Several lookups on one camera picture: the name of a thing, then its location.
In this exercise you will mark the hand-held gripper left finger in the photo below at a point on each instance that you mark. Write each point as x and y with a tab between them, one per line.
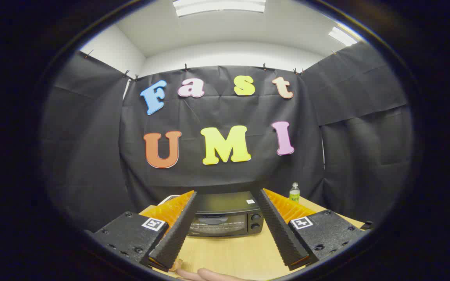
176	234

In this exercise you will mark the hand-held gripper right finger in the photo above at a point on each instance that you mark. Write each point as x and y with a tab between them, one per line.
281	234

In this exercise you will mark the black toaster oven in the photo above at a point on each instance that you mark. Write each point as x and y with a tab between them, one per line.
225	203

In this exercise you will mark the white pop-up toaster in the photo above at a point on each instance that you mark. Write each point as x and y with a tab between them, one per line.
169	197

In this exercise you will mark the green label plastic bottle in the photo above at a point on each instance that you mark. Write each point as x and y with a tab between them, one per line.
294	194

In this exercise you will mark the small dark object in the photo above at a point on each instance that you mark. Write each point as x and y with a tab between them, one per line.
366	225

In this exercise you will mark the small ceiling light panel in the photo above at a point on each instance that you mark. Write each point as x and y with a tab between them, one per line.
342	36

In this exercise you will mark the large ceiling light panel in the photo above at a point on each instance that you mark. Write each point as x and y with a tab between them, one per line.
217	6

